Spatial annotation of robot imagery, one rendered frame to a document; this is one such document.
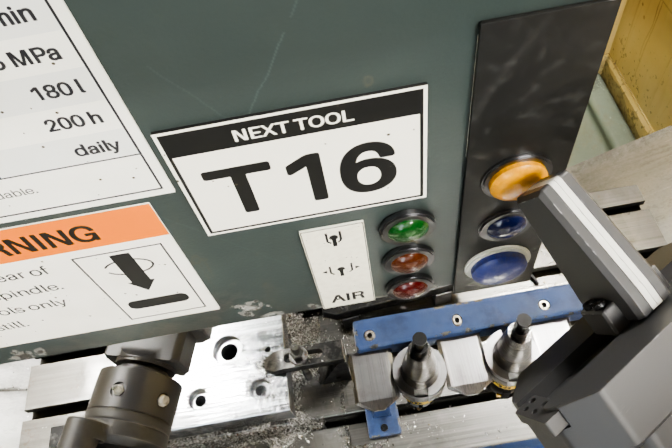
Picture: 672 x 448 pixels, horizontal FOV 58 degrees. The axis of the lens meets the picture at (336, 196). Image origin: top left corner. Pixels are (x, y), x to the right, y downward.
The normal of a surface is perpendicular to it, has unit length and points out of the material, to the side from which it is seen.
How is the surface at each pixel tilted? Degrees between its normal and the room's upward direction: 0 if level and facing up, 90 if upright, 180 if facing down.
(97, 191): 90
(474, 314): 0
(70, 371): 0
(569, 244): 90
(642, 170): 24
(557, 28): 90
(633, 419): 30
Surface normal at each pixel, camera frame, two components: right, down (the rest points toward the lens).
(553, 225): -0.78, 0.56
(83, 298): 0.14, 0.81
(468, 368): -0.11, -0.56
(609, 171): -0.51, -0.43
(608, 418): -0.41, 0.27
